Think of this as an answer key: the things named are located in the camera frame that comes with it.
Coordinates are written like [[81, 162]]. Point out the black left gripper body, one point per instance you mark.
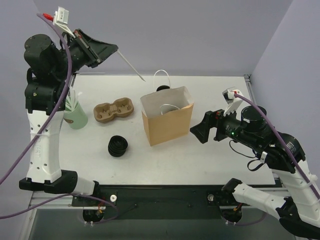
[[88, 50]]

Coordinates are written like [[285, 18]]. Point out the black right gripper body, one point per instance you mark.
[[219, 125]]

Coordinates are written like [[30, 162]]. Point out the white straw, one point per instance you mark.
[[72, 97], [131, 66], [68, 107]]

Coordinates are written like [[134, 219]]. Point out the brown paper takeout bag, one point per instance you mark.
[[167, 113]]

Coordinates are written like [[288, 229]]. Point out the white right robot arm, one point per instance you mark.
[[298, 213]]

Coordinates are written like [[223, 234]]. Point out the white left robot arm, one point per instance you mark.
[[48, 77]]

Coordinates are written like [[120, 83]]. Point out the stack of dark paper cups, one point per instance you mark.
[[163, 87]]

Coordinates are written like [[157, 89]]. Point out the brown pulp cup carrier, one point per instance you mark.
[[120, 108]]

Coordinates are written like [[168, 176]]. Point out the green straw holder cup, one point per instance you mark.
[[75, 117]]

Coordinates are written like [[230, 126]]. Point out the stack of black cup lids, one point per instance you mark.
[[117, 146]]

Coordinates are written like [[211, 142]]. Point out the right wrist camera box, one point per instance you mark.
[[232, 101]]

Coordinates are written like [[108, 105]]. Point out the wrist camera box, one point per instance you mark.
[[60, 20], [232, 101]]

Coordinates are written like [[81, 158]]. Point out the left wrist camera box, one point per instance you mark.
[[60, 20]]

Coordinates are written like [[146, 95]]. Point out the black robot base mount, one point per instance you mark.
[[161, 202]]

